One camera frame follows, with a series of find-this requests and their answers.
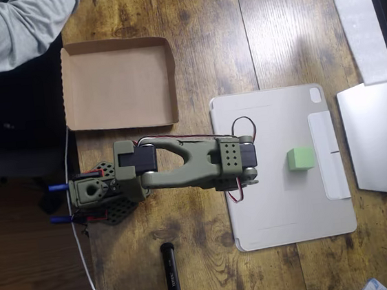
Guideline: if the green foam cube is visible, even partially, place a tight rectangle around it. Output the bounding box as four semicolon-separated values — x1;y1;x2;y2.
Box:
285;145;317;173

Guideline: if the brown cardboard tray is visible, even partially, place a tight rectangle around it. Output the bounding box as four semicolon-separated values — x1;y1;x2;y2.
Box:
56;32;182;137

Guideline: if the tablet in grey case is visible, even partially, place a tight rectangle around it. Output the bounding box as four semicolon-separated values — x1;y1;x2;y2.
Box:
207;79;360;255

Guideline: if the white blue packet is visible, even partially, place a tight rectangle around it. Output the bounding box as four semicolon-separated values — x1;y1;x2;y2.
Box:
360;276;387;290

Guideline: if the white foam sheet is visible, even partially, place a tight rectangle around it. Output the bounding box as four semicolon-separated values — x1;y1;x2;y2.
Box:
326;0;387;90

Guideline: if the grey sleeved person arm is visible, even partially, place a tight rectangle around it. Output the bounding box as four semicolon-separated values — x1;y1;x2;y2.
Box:
0;0;92;73

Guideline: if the red black servo wire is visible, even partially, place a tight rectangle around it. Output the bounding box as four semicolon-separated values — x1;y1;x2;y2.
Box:
135;114;264;214

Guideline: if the black cylindrical camera mount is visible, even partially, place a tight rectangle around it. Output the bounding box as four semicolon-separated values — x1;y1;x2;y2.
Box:
156;240;193;290

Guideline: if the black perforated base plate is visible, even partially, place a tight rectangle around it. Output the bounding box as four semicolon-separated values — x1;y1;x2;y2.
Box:
72;156;143;230

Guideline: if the white cable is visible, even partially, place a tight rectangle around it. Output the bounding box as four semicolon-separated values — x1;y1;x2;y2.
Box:
59;124;109;290

